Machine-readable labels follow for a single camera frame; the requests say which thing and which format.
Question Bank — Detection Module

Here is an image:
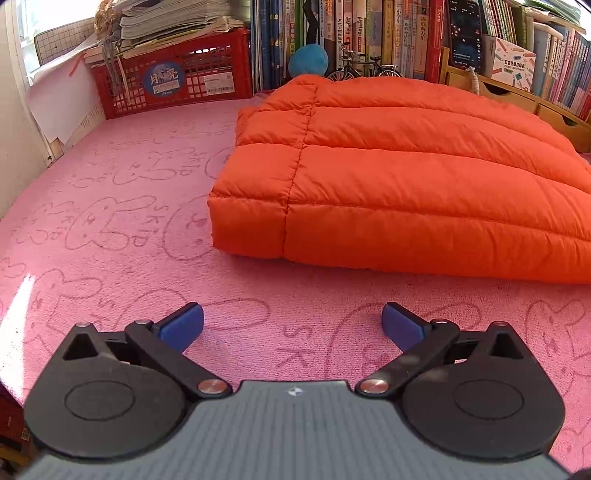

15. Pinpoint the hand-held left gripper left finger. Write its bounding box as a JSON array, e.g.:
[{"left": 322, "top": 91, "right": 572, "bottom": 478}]
[{"left": 62, "top": 302, "right": 232, "bottom": 400}]

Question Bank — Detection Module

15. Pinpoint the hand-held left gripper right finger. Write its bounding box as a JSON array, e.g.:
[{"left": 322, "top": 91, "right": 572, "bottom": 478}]
[{"left": 355, "top": 301, "right": 529, "bottom": 398}]

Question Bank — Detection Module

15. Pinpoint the orange down jacket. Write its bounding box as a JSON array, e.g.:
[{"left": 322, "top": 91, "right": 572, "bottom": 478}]
[{"left": 208, "top": 74, "right": 591, "bottom": 284}]

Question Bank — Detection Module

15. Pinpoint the pink bunny-print blanket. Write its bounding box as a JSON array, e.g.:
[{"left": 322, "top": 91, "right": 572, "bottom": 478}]
[{"left": 0, "top": 90, "right": 591, "bottom": 476}]

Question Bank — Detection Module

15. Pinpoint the red plastic crate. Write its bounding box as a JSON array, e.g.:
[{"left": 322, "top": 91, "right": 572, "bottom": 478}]
[{"left": 90, "top": 27, "right": 254, "bottom": 120}]

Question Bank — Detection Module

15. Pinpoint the black model bicycle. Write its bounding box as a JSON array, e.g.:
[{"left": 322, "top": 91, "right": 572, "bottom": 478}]
[{"left": 323, "top": 46, "right": 403, "bottom": 83}]

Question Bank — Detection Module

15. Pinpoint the wooden desk organizer with drawers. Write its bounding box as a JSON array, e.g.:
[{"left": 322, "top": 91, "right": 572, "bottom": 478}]
[{"left": 438, "top": 46, "right": 591, "bottom": 153}]

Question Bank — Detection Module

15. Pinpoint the white paper sheet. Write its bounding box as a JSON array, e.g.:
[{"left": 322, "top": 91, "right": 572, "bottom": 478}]
[{"left": 27, "top": 48, "right": 109, "bottom": 146}]

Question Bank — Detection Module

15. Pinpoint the blue plush ball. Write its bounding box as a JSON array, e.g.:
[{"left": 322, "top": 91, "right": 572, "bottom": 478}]
[{"left": 288, "top": 44, "right": 329, "bottom": 79}]

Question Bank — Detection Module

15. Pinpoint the white pencil-print box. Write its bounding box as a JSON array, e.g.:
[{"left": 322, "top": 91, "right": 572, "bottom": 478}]
[{"left": 489, "top": 39, "right": 537, "bottom": 90}]

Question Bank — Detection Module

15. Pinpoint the row of large upright books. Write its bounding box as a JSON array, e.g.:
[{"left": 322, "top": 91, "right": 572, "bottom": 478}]
[{"left": 249, "top": 0, "right": 451, "bottom": 93}]

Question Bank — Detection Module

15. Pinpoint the black smartphone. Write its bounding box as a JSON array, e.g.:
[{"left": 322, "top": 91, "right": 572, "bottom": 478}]
[{"left": 445, "top": 0, "right": 485, "bottom": 77}]

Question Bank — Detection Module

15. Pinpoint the stack of paper booklets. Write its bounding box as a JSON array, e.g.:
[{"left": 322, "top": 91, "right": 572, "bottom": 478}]
[{"left": 85, "top": 0, "right": 245, "bottom": 63}]

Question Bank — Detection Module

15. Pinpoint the row of slim pastel books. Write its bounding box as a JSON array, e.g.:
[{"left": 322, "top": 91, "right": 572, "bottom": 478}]
[{"left": 531, "top": 23, "right": 591, "bottom": 121}]

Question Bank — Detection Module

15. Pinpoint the grid-pattern board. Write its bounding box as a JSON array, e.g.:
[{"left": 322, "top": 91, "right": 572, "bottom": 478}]
[{"left": 33, "top": 17, "right": 100, "bottom": 68}]

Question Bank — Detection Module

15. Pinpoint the boxed set of thin books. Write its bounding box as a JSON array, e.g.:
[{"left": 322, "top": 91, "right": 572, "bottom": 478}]
[{"left": 480, "top": 0, "right": 532, "bottom": 47}]

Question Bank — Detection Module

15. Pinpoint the white cylindrical tube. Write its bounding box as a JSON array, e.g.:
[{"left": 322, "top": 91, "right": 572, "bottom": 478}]
[{"left": 533, "top": 21, "right": 566, "bottom": 40}]

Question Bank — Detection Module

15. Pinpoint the stack of green folders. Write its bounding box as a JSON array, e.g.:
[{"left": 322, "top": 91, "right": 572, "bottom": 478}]
[{"left": 517, "top": 0, "right": 583, "bottom": 26}]

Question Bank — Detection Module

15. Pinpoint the black strap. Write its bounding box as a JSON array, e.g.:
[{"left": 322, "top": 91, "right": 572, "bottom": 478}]
[{"left": 300, "top": 0, "right": 324, "bottom": 44}]

